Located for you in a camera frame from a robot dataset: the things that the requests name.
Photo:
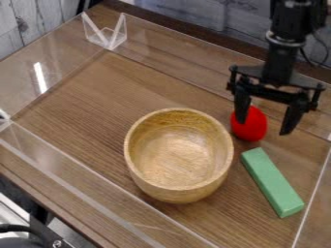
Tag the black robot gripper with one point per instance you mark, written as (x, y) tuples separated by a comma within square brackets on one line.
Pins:
[(276, 81)]

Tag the red plush strawberry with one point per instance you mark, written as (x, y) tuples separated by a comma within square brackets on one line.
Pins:
[(253, 130)]

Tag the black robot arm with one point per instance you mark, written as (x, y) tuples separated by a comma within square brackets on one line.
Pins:
[(296, 19)]

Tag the light wooden bowl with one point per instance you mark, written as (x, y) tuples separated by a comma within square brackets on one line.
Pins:
[(178, 151)]

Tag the green rectangular block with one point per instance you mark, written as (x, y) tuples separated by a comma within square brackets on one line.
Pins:
[(281, 194)]

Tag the clear acrylic tray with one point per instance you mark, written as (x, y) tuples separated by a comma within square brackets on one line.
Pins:
[(117, 140)]

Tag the black metal stand base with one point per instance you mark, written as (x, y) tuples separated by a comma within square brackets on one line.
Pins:
[(30, 235)]

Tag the clear acrylic corner bracket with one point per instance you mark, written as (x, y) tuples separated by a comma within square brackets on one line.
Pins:
[(108, 38)]

